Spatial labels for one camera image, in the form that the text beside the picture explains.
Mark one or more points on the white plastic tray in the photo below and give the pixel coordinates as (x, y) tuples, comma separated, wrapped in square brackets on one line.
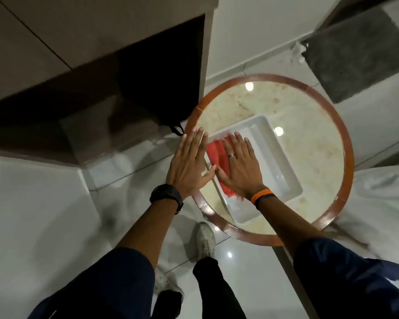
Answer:
[(272, 162)]

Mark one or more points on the person's left little finger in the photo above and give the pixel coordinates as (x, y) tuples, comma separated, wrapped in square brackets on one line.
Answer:
[(181, 146)]

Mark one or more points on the orange wristband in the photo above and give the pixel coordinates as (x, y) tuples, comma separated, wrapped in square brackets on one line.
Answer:
[(261, 194)]

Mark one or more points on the person's right hand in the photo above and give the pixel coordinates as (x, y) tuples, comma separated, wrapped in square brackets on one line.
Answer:
[(244, 176)]

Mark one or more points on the white left shoe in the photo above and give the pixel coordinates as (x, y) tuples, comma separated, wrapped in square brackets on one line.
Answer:
[(164, 282)]

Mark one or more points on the dark blue sleeve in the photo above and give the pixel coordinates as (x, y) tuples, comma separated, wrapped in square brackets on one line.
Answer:
[(103, 285), (345, 282)]

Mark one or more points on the person's left forearm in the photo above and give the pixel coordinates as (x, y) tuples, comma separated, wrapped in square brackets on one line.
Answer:
[(149, 225)]

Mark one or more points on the black wrist watch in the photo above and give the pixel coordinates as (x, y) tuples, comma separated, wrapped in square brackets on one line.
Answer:
[(166, 193)]

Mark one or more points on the person's right forearm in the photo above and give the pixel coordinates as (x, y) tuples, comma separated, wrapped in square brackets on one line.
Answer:
[(286, 219)]

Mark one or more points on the red cloth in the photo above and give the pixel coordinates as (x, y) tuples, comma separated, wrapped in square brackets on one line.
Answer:
[(216, 154)]

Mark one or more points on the grey floor mat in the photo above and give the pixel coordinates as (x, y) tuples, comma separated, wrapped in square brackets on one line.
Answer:
[(355, 54)]

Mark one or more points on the black trousers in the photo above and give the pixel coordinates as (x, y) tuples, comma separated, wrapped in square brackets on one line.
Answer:
[(216, 289)]

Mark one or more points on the person's left middle finger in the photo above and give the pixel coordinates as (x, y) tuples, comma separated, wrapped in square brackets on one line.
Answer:
[(196, 141)]

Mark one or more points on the black bag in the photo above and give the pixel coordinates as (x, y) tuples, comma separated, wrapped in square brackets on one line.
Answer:
[(159, 79)]

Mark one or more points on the person's left thumb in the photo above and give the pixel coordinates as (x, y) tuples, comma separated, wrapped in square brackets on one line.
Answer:
[(209, 174)]

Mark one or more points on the dark blue left sleeve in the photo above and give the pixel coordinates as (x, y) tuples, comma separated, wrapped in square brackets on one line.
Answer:
[(103, 285)]

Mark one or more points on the dark blue right sleeve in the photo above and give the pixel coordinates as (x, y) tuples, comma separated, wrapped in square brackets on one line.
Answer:
[(345, 282)]

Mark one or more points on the black wristband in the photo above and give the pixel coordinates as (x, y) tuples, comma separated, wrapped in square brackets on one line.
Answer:
[(264, 198)]

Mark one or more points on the white shoe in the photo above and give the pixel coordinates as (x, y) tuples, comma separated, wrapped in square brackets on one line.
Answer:
[(206, 240), (164, 282)]

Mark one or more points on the round wooden rimmed table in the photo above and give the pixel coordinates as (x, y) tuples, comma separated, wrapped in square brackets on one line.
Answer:
[(319, 146)]

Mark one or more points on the white right shoe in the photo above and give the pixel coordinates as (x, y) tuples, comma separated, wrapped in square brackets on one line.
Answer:
[(206, 240)]

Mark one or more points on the person's right little finger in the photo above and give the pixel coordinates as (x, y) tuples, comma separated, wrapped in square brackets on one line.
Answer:
[(254, 157)]

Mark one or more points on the person's right middle finger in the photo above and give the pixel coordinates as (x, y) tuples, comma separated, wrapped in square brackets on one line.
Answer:
[(236, 146)]

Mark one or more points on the brown cabinet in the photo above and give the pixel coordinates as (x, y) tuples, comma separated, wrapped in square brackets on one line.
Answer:
[(69, 46)]

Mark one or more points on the white bed sheet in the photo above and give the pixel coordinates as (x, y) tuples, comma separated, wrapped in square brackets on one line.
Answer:
[(379, 212)]

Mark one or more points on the person's left hand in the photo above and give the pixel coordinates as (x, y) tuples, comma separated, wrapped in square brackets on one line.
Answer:
[(186, 166)]

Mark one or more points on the person's right thumb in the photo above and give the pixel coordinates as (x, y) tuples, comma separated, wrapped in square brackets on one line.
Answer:
[(222, 174)]

